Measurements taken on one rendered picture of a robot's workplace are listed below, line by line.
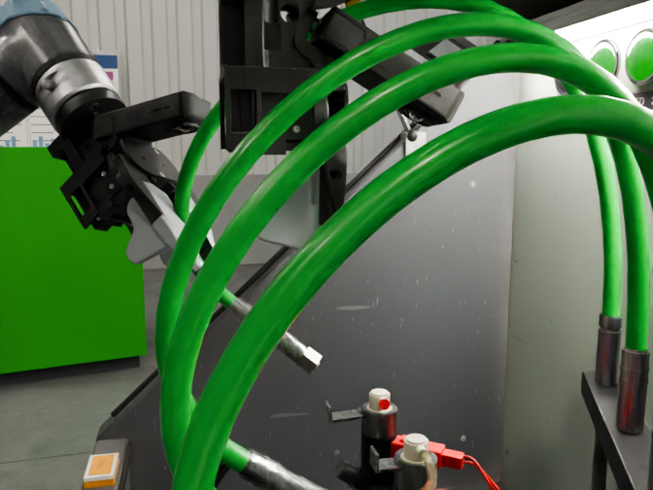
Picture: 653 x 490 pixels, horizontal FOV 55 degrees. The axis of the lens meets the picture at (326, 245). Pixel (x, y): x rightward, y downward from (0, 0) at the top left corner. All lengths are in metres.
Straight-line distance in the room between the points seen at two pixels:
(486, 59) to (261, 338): 0.17
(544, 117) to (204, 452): 0.16
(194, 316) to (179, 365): 0.02
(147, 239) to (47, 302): 3.20
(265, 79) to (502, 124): 0.22
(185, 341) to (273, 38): 0.23
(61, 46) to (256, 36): 0.32
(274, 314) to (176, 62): 6.80
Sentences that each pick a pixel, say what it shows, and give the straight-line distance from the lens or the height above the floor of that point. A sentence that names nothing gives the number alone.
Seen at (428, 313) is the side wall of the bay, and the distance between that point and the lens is 0.84.
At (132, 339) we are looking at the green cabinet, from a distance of 3.86.
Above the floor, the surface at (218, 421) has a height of 1.21.
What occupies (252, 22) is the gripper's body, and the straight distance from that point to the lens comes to 0.43.
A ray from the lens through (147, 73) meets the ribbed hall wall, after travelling 6.97.
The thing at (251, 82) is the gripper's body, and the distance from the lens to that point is 0.41.
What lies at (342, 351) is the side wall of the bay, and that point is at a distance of 0.82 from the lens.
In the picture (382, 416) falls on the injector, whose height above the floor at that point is 1.10.
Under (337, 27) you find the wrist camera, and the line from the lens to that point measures 0.43.
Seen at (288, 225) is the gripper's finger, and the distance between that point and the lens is 0.43.
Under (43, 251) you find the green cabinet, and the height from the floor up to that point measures 0.74.
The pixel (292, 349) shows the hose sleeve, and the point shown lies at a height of 1.12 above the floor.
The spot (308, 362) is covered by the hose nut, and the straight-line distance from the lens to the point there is 0.57.
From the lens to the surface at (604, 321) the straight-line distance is 0.57.
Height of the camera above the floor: 1.30
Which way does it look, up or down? 9 degrees down
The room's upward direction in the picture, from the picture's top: straight up
